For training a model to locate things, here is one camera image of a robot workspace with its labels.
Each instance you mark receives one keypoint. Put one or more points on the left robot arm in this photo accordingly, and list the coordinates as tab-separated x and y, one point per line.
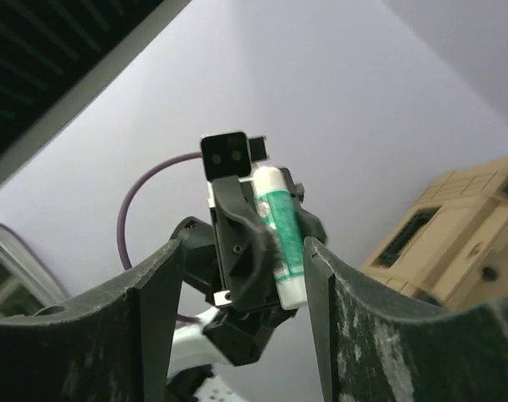
221	334

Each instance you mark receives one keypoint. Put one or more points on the green white glue stick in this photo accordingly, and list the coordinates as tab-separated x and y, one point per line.
276	209

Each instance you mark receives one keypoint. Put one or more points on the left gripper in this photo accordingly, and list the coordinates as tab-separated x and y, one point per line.
245	249

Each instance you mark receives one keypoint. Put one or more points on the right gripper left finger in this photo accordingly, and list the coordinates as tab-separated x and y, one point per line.
112	343

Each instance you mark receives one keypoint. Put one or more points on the aluminium frame rail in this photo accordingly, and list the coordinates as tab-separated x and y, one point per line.
27	285

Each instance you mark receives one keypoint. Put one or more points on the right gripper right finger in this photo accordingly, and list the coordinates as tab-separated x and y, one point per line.
375	344

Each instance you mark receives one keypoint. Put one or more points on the tan plastic tool case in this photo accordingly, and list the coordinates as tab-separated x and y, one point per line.
451	247

